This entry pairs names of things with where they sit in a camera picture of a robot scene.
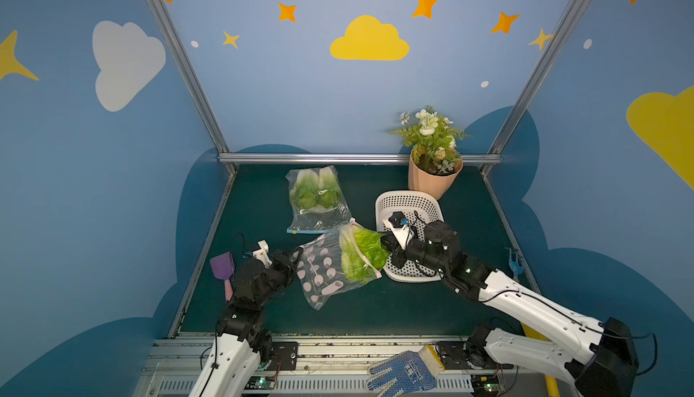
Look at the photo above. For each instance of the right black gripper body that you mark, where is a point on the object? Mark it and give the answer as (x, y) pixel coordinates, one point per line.
(396, 247)

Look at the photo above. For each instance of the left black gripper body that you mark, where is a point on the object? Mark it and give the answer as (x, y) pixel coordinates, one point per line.
(287, 266)

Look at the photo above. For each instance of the green chinese cabbage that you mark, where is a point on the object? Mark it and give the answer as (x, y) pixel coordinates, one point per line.
(363, 255)

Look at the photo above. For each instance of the pink-zip dotted zip-top bag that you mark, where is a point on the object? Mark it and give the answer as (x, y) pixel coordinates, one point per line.
(320, 272)

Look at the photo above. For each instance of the blue-zip bag with cabbages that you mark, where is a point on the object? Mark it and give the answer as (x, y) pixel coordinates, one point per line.
(317, 200)

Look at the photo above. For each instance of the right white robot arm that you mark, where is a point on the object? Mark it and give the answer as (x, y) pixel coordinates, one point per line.
(598, 358)

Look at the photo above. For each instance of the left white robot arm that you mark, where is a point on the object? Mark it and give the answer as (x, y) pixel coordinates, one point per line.
(241, 342)

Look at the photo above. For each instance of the white perforated plastic basket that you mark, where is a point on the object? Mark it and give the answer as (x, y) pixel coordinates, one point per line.
(419, 209)

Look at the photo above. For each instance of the potted artificial flower plant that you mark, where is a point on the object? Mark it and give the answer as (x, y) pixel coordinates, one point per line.
(432, 139)

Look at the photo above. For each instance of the blue dotted work glove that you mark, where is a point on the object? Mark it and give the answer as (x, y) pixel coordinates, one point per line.
(407, 372)

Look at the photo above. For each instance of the yellow plastic shovel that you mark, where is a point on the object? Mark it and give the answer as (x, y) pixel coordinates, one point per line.
(542, 359)

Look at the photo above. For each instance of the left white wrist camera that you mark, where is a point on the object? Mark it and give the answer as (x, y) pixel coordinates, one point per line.
(263, 253)

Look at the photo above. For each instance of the blue garden fork wooden handle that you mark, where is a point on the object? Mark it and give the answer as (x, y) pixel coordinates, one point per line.
(516, 263)

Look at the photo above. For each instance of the aluminium frame back rail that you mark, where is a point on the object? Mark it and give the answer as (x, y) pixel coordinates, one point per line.
(314, 158)

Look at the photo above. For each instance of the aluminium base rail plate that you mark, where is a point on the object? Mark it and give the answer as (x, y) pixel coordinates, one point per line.
(317, 365)

